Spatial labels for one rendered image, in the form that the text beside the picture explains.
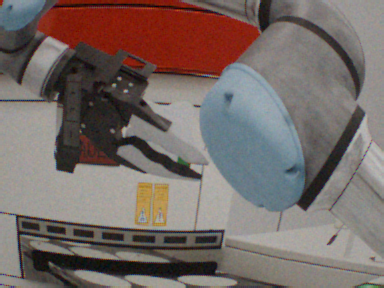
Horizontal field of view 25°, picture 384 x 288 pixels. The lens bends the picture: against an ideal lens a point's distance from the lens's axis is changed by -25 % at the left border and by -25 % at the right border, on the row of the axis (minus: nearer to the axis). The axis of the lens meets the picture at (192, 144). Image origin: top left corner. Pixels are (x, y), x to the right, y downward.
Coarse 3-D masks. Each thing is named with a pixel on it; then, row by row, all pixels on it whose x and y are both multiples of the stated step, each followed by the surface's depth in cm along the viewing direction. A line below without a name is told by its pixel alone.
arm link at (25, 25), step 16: (16, 0) 105; (32, 0) 106; (48, 0) 111; (0, 16) 108; (16, 16) 106; (32, 16) 108; (0, 32) 111; (16, 32) 109; (32, 32) 113; (0, 48) 114; (16, 48) 114
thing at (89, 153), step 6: (84, 138) 162; (84, 144) 162; (90, 144) 163; (84, 150) 162; (90, 150) 163; (96, 150) 164; (84, 156) 162; (90, 156) 163; (96, 156) 164; (102, 156) 165; (108, 162) 166; (114, 162) 166
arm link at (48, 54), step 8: (48, 40) 118; (56, 40) 119; (40, 48) 116; (48, 48) 117; (56, 48) 117; (64, 48) 118; (40, 56) 116; (48, 56) 116; (56, 56) 116; (32, 64) 116; (40, 64) 116; (48, 64) 116; (32, 72) 116; (40, 72) 116; (48, 72) 116; (24, 80) 117; (32, 80) 117; (40, 80) 116; (32, 88) 118; (40, 88) 117; (40, 96) 119
